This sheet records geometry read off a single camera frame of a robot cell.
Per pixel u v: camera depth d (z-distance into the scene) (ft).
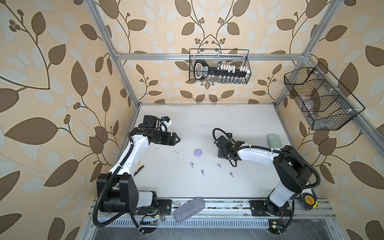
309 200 2.42
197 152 3.08
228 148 2.27
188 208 2.32
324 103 2.43
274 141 3.20
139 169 2.88
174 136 2.47
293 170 1.50
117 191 1.35
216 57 2.98
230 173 2.83
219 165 2.91
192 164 2.92
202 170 2.84
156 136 2.27
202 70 2.72
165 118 2.52
